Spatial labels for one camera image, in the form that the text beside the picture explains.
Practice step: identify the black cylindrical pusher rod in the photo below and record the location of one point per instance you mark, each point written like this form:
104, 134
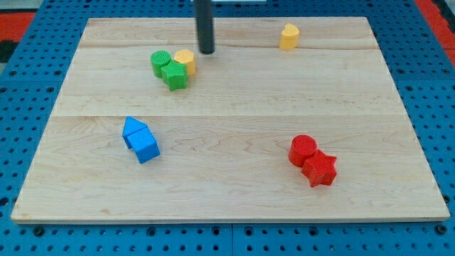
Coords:
204, 26

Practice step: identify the yellow heart block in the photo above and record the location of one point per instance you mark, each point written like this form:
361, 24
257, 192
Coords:
289, 37

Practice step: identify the yellow hexagon block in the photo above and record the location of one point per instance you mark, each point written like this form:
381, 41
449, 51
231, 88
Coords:
186, 57

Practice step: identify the green cylinder block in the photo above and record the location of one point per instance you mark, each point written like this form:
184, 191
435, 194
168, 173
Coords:
159, 59

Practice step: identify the green star block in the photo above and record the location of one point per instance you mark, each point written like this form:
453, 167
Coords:
175, 75

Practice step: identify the blue triangle block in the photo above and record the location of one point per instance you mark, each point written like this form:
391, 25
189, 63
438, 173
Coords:
131, 125

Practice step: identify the light wooden board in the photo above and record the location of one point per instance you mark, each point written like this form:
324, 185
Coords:
224, 140

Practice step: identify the blue cube block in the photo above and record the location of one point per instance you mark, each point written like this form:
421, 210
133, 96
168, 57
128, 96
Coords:
144, 145

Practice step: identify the red cylinder block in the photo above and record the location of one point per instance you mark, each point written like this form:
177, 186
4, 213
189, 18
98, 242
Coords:
302, 148

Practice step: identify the red star block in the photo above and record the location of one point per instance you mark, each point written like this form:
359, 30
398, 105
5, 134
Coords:
320, 169

